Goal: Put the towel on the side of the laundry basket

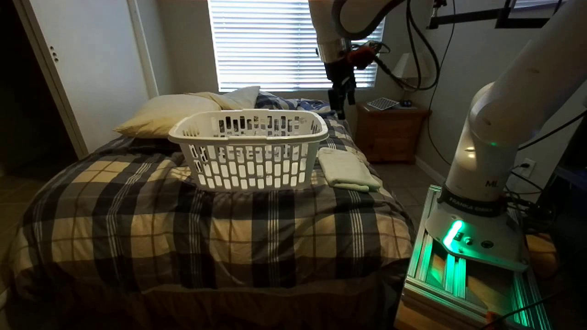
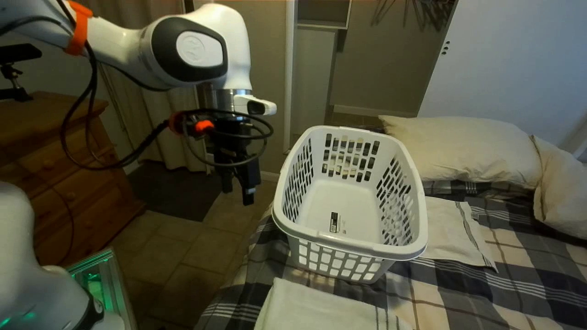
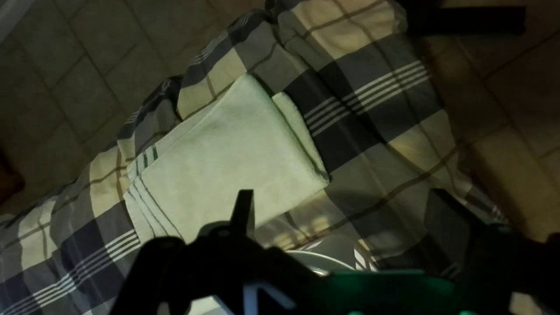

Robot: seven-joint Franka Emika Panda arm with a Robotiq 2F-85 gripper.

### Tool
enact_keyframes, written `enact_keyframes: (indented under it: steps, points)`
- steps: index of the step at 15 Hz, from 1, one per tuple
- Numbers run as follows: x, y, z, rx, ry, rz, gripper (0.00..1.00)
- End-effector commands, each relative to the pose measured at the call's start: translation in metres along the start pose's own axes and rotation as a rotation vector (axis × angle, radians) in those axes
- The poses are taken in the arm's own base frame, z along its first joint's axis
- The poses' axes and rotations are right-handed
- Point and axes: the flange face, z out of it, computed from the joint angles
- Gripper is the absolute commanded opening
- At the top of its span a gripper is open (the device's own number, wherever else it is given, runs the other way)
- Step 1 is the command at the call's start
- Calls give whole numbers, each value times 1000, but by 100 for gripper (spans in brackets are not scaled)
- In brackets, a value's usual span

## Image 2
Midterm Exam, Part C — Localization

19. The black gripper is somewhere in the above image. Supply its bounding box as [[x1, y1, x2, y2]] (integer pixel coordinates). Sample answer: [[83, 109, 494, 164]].
[[206, 116, 265, 208]]

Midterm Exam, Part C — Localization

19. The cream towel with stripes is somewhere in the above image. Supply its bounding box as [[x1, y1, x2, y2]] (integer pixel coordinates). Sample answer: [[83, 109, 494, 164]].
[[254, 276, 401, 330]]

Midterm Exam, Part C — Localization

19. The white plastic laundry basket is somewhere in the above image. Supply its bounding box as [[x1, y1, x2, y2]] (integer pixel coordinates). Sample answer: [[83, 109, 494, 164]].
[[270, 125, 430, 285]]

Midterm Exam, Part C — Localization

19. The folded cream towel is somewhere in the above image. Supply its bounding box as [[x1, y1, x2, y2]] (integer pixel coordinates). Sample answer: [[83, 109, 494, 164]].
[[423, 195, 500, 272]]

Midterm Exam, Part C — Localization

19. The dark floor mat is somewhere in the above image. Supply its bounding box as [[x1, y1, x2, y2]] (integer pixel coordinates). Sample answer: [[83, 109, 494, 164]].
[[127, 160, 226, 224]]

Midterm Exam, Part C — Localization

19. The beige curtain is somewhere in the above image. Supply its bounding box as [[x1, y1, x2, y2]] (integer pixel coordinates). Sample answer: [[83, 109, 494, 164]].
[[81, 0, 215, 175]]

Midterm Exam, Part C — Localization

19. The wooden dresser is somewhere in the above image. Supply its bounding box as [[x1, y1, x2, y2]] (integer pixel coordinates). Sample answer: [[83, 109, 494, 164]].
[[0, 91, 147, 268]]

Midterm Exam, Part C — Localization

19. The large cream pillow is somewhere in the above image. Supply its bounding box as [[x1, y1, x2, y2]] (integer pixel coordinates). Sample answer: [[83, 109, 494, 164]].
[[379, 114, 544, 191]]

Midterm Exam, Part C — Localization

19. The plaid bed blanket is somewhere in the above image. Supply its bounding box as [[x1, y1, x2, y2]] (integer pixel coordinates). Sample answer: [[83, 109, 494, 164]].
[[195, 179, 587, 330]]

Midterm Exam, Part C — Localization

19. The white door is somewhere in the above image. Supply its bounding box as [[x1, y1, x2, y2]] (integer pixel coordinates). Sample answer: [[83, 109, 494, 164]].
[[417, 0, 587, 147]]

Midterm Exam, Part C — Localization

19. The small cream pillow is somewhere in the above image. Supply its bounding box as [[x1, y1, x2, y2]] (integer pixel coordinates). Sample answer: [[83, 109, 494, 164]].
[[531, 135, 587, 241]]

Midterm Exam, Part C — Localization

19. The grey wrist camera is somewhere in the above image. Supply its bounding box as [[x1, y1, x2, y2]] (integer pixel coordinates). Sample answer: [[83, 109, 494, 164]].
[[234, 91, 280, 120]]

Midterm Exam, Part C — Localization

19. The white door frame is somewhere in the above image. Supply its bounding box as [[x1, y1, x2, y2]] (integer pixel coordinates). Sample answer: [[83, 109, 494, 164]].
[[281, 0, 355, 157]]

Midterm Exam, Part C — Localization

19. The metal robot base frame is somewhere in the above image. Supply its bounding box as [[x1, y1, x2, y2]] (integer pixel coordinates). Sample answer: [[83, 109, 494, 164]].
[[65, 246, 138, 330]]

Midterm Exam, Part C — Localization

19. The black camera on stand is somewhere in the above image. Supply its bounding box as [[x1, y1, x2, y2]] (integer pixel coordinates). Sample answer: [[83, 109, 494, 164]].
[[0, 43, 45, 105]]

